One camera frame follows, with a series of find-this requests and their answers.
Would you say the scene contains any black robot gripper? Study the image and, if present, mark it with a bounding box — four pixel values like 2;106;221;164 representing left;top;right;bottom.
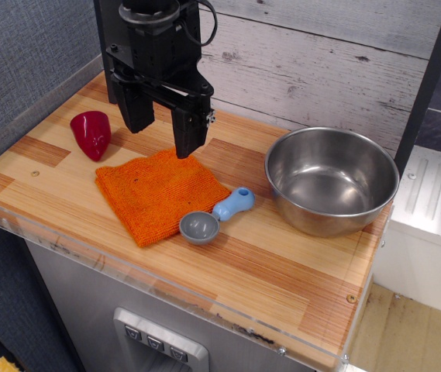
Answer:
107;1;215;159

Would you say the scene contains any blue and grey toy spoon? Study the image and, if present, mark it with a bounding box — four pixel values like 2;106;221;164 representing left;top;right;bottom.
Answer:
179;188;255;245

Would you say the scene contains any orange knitted cloth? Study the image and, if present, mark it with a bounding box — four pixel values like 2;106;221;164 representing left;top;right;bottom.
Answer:
95;148;230;247

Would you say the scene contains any stainless steel bowl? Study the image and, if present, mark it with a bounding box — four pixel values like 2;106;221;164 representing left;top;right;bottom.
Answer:
264;127;400;237

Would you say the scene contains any red toy pepper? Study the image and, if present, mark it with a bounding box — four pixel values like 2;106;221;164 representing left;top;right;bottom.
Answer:
70;111;112;162

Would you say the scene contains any silver toy fridge cabinet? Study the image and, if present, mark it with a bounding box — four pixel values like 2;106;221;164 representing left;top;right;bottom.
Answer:
27;243;308;371

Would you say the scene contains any silver dispenser button panel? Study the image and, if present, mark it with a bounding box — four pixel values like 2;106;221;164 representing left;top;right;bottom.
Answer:
113;307;210;371

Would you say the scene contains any white toy sink unit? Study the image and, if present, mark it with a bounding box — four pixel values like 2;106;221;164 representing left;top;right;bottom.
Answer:
373;146;441;310

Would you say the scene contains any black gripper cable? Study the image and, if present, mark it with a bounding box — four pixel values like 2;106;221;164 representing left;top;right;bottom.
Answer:
177;0;219;48

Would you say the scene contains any black vertical metal post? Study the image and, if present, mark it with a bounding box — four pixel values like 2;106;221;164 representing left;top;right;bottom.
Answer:
394;26;441;175

